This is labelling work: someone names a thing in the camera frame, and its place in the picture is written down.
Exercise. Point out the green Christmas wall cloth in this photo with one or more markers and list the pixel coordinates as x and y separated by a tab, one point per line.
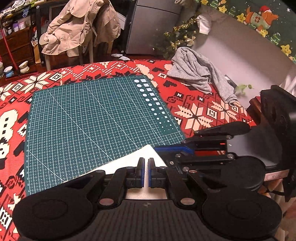
259	18

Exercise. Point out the green fuzzy decoration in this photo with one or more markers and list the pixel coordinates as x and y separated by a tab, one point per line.
242	88

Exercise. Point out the red broom stick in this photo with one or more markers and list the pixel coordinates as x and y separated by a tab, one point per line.
9	46

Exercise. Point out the white knit vest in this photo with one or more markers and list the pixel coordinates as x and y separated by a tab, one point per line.
138	166

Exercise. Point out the blue white ceramic cup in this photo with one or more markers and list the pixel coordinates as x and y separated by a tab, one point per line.
8	70

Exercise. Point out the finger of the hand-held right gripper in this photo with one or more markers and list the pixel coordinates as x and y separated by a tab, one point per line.
226	128
178	148

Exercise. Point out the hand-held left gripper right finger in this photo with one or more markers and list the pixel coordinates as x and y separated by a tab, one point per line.
151	172

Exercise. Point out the small Christmas tree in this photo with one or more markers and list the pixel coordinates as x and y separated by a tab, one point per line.
180	38

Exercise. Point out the green cutting mat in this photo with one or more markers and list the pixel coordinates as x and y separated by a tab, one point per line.
97	125

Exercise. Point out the beige jacket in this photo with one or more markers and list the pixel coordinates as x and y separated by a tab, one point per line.
78	27

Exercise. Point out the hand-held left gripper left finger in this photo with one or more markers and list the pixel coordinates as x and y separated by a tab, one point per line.
141	172

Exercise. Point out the wooden drawer cabinet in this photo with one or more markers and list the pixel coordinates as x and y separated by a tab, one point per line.
17	46

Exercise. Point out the chair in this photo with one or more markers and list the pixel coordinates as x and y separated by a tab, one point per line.
81	55

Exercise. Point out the grey sweater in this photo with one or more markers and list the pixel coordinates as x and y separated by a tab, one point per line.
198	71

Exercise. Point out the grey refrigerator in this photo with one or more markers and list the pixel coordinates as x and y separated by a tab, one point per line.
152	27

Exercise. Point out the white hanging cloth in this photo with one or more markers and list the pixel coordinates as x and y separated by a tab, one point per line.
204	23

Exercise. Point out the red patterned blanket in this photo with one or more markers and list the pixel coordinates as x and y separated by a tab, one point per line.
203	109

